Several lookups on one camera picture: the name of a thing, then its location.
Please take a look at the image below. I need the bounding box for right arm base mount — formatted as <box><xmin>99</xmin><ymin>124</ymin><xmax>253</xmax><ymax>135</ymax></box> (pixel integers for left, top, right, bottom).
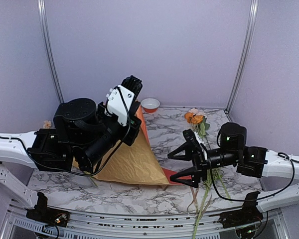
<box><xmin>218</xmin><ymin>192</ymin><xmax>264</xmax><ymax>229</ymax></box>

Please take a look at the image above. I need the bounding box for left aluminium frame post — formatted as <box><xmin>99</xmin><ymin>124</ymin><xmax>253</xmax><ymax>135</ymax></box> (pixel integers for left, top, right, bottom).
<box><xmin>37</xmin><ymin>0</ymin><xmax>64</xmax><ymax>103</ymax></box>

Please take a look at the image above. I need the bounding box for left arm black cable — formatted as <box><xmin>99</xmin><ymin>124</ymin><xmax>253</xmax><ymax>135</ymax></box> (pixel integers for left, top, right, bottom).
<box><xmin>0</xmin><ymin>87</ymin><xmax>132</xmax><ymax>177</ymax></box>

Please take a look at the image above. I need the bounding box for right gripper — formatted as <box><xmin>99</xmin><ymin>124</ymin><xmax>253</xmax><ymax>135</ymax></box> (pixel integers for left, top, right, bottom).
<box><xmin>168</xmin><ymin>140</ymin><xmax>240</xmax><ymax>188</ymax></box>

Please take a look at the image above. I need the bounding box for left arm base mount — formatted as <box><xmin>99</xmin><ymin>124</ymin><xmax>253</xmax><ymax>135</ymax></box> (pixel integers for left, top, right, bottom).
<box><xmin>26</xmin><ymin>192</ymin><xmax>70</xmax><ymax>227</ymax></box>

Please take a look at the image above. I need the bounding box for red and white bowl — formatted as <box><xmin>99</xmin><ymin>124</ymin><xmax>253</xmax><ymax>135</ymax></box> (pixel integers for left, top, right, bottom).
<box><xmin>141</xmin><ymin>98</ymin><xmax>160</xmax><ymax>113</ymax></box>

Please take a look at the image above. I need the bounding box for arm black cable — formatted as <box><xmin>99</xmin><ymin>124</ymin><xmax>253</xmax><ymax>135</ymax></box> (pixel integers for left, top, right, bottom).
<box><xmin>206</xmin><ymin>151</ymin><xmax>299</xmax><ymax>204</ymax></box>
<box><xmin>0</xmin><ymin>87</ymin><xmax>132</xmax><ymax>177</ymax></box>

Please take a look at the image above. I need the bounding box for beige raffia string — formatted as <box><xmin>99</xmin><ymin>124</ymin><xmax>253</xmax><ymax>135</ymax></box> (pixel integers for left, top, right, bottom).
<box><xmin>186</xmin><ymin>185</ymin><xmax>212</xmax><ymax>215</ymax></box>

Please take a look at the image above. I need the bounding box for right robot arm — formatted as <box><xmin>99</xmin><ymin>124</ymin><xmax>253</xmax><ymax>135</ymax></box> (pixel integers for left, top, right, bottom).
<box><xmin>167</xmin><ymin>122</ymin><xmax>299</xmax><ymax>223</ymax></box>

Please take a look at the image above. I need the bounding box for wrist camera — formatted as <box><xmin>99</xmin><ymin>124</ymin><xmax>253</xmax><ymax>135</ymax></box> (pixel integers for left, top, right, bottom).
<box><xmin>194</xmin><ymin>131</ymin><xmax>207</xmax><ymax>152</ymax></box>
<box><xmin>105</xmin><ymin>75</ymin><xmax>143</xmax><ymax>126</ymax></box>

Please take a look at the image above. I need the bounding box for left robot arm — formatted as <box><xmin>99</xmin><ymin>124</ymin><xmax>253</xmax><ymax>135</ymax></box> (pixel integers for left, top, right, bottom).
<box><xmin>0</xmin><ymin>98</ymin><xmax>141</xmax><ymax>222</ymax></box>

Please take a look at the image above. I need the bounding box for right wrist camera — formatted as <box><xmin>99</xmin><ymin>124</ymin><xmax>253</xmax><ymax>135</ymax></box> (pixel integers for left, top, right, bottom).
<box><xmin>194</xmin><ymin>131</ymin><xmax>207</xmax><ymax>152</ymax></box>

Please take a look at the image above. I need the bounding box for orange fake flower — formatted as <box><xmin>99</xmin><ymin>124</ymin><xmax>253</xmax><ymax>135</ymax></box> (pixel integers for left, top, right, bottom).
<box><xmin>184</xmin><ymin>111</ymin><xmax>210</xmax><ymax>148</ymax></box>

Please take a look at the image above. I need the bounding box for right aluminium frame post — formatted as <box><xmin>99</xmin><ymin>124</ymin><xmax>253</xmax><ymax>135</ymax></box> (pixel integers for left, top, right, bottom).
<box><xmin>225</xmin><ymin>0</ymin><xmax>259</xmax><ymax>114</ymax></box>

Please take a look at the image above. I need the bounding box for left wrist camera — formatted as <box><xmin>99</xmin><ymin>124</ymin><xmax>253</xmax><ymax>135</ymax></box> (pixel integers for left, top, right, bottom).
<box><xmin>105</xmin><ymin>75</ymin><xmax>143</xmax><ymax>126</ymax></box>

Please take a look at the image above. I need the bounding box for orange wrapping paper sheet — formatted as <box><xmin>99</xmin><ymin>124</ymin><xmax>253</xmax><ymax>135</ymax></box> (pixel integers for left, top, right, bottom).
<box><xmin>72</xmin><ymin>104</ymin><xmax>185</xmax><ymax>187</ymax></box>

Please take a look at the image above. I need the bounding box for aluminium frame post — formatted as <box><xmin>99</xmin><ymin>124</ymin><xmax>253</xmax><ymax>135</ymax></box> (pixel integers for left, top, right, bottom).
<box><xmin>225</xmin><ymin>0</ymin><xmax>259</xmax><ymax>114</ymax></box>
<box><xmin>37</xmin><ymin>0</ymin><xmax>64</xmax><ymax>103</ymax></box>

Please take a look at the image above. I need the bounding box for pink fake flower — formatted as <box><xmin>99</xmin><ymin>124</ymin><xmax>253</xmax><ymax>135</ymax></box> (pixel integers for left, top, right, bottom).
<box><xmin>188</xmin><ymin>108</ymin><xmax>206</xmax><ymax>118</ymax></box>
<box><xmin>43</xmin><ymin>120</ymin><xmax>52</xmax><ymax>129</ymax></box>

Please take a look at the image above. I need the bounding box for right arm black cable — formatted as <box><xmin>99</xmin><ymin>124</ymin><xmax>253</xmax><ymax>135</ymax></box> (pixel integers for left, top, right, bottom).
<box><xmin>206</xmin><ymin>151</ymin><xmax>299</xmax><ymax>204</ymax></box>

